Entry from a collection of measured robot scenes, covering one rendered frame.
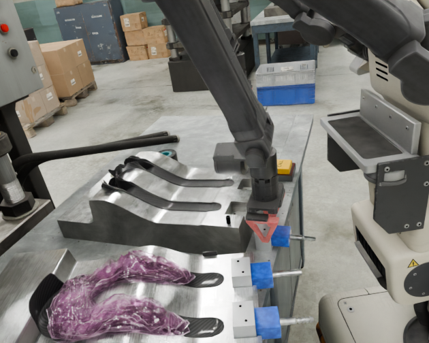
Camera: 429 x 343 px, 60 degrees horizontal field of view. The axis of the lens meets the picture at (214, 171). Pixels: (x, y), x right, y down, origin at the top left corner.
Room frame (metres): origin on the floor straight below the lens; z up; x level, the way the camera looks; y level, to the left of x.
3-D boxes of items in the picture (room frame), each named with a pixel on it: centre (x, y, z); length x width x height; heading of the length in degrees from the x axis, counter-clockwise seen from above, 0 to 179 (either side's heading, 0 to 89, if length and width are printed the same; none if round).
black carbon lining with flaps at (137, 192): (0.84, 0.14, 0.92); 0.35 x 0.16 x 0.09; 67
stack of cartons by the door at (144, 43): (7.62, 0.87, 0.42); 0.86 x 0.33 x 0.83; 71
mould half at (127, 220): (0.86, 0.15, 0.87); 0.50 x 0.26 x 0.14; 67
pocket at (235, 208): (0.71, -0.04, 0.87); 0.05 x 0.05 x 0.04; 67
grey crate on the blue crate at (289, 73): (3.95, -0.92, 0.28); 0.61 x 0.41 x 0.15; 71
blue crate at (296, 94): (3.95, -0.92, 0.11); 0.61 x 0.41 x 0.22; 71
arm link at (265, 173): (0.68, -0.10, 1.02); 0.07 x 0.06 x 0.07; 68
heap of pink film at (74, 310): (0.50, 0.20, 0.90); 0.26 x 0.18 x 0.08; 84
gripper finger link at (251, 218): (0.65, -0.09, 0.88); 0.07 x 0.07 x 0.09; 69
